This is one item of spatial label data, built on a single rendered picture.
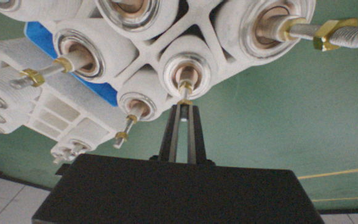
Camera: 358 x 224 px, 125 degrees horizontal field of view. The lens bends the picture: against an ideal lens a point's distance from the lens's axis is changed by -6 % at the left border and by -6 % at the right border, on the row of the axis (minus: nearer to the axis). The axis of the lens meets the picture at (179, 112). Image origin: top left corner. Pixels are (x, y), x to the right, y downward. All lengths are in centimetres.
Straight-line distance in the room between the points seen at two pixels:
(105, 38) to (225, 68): 22
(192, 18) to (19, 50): 46
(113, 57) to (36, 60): 34
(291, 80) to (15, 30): 107
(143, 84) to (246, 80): 41
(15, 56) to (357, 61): 106
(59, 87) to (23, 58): 10
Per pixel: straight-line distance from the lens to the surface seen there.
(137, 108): 22
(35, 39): 52
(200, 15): 23
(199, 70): 17
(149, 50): 25
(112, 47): 22
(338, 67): 70
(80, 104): 47
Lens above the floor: 41
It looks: 48 degrees down
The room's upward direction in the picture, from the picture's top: 173 degrees counter-clockwise
